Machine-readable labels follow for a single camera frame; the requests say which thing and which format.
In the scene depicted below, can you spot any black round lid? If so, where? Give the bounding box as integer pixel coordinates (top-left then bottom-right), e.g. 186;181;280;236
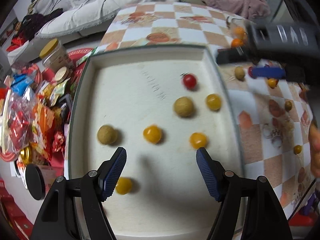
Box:
25;164;47;201

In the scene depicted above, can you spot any jar with yellow lid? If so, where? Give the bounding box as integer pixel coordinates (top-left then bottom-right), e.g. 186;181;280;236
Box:
39;38;76;71

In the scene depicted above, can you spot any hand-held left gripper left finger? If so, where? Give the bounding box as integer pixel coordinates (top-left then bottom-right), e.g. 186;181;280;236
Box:
30;147;127;240

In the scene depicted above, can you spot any pile of snack packets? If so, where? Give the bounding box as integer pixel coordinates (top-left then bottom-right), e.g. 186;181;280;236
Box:
0;65;73;162

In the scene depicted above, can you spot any small jar beige lid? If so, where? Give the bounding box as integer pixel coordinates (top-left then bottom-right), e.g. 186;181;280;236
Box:
53;66;71;83

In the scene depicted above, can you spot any person's right hand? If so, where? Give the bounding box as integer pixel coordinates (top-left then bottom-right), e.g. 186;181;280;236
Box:
308;120;320;178

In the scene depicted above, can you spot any white tray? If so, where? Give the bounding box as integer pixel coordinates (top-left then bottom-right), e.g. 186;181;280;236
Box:
64;45;247;239

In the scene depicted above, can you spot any red flat box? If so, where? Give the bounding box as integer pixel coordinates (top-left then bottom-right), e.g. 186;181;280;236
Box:
67;47;98;67

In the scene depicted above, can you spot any black cable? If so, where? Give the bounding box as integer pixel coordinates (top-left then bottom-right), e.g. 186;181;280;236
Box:
287;175;316;222

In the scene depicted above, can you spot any glass bowl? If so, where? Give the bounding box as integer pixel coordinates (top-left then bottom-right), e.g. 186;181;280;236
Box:
226;16;248;53

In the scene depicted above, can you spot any gold can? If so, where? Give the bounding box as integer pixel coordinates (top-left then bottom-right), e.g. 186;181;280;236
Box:
19;146;33;163

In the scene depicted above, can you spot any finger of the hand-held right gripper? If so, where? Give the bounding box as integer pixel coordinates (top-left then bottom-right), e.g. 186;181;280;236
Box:
216;49;252;65
252;66;287;79

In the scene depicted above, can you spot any dark clothes pile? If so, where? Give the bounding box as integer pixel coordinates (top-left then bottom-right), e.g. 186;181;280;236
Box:
20;8;64;39

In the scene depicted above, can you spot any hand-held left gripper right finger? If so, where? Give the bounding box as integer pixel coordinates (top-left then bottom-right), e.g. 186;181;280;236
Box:
196;147;293;240

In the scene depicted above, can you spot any white cushion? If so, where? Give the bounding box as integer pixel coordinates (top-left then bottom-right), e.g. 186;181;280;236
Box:
36;0;180;39

